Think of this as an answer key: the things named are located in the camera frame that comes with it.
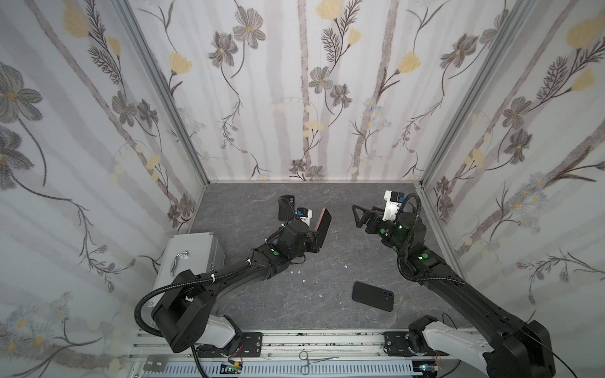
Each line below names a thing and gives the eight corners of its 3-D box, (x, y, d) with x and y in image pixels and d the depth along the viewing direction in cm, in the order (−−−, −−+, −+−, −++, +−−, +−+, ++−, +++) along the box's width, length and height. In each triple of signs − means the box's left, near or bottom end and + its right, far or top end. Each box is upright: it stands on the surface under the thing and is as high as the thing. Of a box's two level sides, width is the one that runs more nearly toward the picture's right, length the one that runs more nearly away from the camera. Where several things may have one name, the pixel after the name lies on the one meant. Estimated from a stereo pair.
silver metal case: (181, 288, 88) (160, 270, 75) (189, 255, 96) (171, 234, 83) (221, 284, 89) (207, 265, 76) (226, 252, 97) (214, 231, 84)
